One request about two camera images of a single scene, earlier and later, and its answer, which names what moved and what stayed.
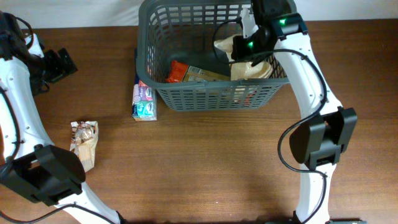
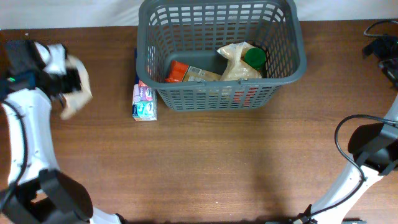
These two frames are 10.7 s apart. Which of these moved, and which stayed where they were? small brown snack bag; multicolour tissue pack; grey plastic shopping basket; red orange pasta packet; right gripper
Moved: small brown snack bag; right gripper
Stayed: multicolour tissue pack; grey plastic shopping basket; red orange pasta packet
